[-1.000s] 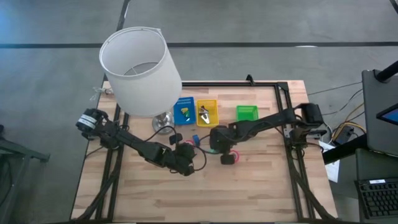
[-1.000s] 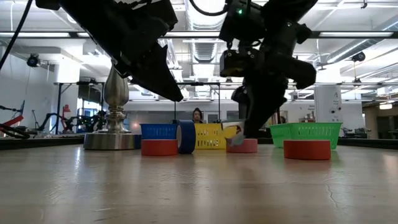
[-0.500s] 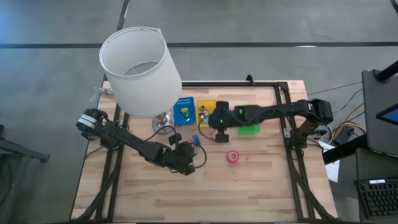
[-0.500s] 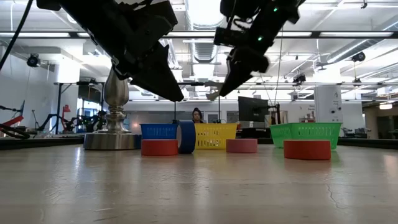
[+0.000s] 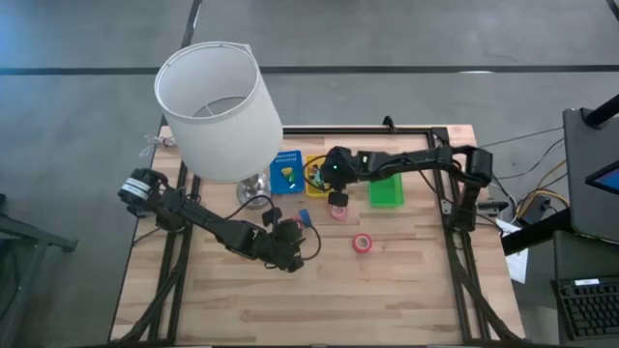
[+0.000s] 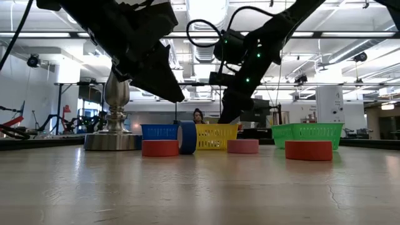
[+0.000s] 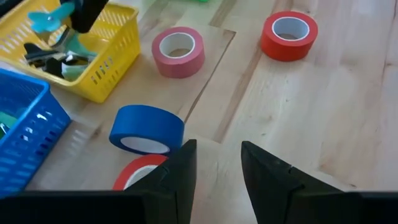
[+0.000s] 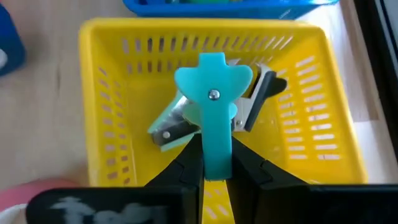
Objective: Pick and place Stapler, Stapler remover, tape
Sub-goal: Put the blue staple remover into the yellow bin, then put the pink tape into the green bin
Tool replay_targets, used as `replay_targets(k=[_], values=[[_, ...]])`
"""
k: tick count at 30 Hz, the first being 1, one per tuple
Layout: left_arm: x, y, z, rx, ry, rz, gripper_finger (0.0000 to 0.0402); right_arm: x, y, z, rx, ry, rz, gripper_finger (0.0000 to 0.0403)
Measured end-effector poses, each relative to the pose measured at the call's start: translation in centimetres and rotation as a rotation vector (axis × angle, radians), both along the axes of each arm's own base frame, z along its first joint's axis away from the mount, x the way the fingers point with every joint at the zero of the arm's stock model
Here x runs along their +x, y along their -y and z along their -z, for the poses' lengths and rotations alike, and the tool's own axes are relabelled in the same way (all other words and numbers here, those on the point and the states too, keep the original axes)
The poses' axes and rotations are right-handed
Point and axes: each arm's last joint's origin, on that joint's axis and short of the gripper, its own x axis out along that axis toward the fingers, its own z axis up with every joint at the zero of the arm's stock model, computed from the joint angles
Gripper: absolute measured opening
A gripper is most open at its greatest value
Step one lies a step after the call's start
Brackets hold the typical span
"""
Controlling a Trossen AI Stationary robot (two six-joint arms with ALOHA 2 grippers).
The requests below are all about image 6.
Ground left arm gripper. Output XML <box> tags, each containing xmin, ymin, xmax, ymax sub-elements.
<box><xmin>89</xmin><ymin>1</ymin><xmax>186</xmax><ymax>104</ymax></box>

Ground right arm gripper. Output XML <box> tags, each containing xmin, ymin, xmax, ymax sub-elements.
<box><xmin>217</xmin><ymin>18</ymin><xmax>284</xmax><ymax>124</ymax></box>

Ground pink tape roll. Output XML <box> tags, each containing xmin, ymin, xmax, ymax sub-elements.
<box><xmin>227</xmin><ymin>139</ymin><xmax>260</xmax><ymax>154</ymax></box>

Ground blue tape roll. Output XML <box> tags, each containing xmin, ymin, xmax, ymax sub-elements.
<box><xmin>177</xmin><ymin>121</ymin><xmax>198</xmax><ymax>155</ymax></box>

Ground red tape roll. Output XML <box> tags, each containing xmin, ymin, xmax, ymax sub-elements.
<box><xmin>284</xmin><ymin>140</ymin><xmax>334</xmax><ymax>162</ymax></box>
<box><xmin>141</xmin><ymin>139</ymin><xmax>180</xmax><ymax>158</ymax></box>

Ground green plastic basket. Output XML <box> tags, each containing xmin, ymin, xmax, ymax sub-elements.
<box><xmin>271</xmin><ymin>122</ymin><xmax>344</xmax><ymax>151</ymax></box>

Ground black background monitor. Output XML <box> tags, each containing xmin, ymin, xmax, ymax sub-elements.
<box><xmin>240</xmin><ymin>99</ymin><xmax>271</xmax><ymax>124</ymax></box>

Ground yellow plastic basket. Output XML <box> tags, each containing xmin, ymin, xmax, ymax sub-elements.
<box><xmin>195</xmin><ymin>123</ymin><xmax>239</xmax><ymax>151</ymax></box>

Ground person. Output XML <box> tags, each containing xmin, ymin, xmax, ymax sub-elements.
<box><xmin>192</xmin><ymin>107</ymin><xmax>206</xmax><ymax>125</ymax></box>

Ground blue plastic basket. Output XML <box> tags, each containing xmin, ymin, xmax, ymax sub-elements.
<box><xmin>140</xmin><ymin>124</ymin><xmax>181</xmax><ymax>141</ymax></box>

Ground background robot arms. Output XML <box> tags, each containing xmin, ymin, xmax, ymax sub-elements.
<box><xmin>37</xmin><ymin>111</ymin><xmax>108</xmax><ymax>135</ymax></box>

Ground white pillar with sign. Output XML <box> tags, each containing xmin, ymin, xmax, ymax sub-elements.
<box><xmin>315</xmin><ymin>86</ymin><xmax>345</xmax><ymax>124</ymax></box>

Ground red and black machine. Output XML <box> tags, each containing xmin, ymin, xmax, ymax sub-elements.
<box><xmin>0</xmin><ymin>99</ymin><xmax>31</xmax><ymax>141</ymax></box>

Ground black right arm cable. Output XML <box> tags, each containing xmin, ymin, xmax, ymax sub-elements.
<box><xmin>186</xmin><ymin>5</ymin><xmax>276</xmax><ymax>48</ymax></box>

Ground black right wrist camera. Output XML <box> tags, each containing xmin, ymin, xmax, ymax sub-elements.
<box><xmin>213</xmin><ymin>29</ymin><xmax>246</xmax><ymax>63</ymax></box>

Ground silver ceiling air duct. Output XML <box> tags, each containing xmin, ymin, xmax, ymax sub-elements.
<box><xmin>186</xmin><ymin>0</ymin><xmax>229</xmax><ymax>63</ymax></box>

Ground black background table frame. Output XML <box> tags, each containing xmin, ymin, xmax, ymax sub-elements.
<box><xmin>54</xmin><ymin>81</ymin><xmax>106</xmax><ymax>135</ymax></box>

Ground black ceiling-mounted camera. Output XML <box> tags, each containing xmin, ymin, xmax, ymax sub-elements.
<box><xmin>26</xmin><ymin>53</ymin><xmax>41</xmax><ymax>69</ymax></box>
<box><xmin>354</xmin><ymin>51</ymin><xmax>369</xmax><ymax>63</ymax></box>

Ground black aluminium table frame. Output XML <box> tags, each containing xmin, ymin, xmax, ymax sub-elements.
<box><xmin>0</xmin><ymin>136</ymin><xmax>400</xmax><ymax>152</ymax></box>

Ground black hanging cable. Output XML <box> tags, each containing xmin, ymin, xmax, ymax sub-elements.
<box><xmin>0</xmin><ymin>0</ymin><xmax>34</xmax><ymax>71</ymax></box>

